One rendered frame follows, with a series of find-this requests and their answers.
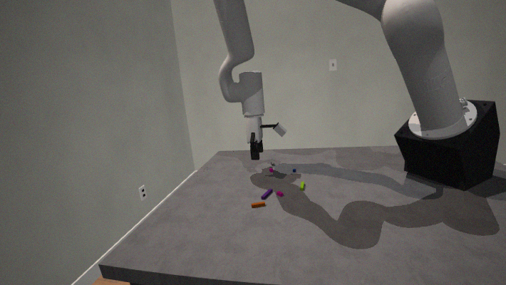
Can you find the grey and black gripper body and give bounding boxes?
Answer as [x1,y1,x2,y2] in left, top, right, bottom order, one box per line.
[244,114,264,144]

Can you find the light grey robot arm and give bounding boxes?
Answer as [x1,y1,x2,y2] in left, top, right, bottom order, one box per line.
[213,0,477,140]

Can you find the orange rod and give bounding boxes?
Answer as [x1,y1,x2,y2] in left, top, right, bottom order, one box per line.
[252,202,265,208]

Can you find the purple rod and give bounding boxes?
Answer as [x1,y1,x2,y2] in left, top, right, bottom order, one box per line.
[262,189,273,200]

